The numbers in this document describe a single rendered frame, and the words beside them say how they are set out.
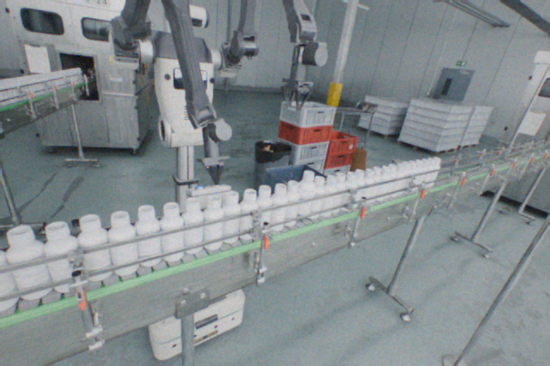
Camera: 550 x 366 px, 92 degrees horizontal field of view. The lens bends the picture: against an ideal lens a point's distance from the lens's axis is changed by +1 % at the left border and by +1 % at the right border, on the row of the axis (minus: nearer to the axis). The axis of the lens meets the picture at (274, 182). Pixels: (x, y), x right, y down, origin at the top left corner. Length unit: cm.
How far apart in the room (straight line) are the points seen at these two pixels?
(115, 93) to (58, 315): 377
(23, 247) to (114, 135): 382
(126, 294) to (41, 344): 19
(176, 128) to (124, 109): 313
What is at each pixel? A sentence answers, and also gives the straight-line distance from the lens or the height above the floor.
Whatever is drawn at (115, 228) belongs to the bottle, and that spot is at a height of 114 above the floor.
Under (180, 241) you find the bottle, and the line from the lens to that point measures 79.
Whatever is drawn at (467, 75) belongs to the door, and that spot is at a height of 193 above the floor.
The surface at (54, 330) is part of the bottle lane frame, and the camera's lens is 85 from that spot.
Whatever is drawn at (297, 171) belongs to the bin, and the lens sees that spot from 178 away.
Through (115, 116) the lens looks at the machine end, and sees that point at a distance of 444.
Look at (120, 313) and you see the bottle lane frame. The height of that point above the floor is 91.
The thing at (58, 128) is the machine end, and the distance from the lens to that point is 469.
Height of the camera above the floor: 154
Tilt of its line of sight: 24 degrees down
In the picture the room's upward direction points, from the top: 8 degrees clockwise
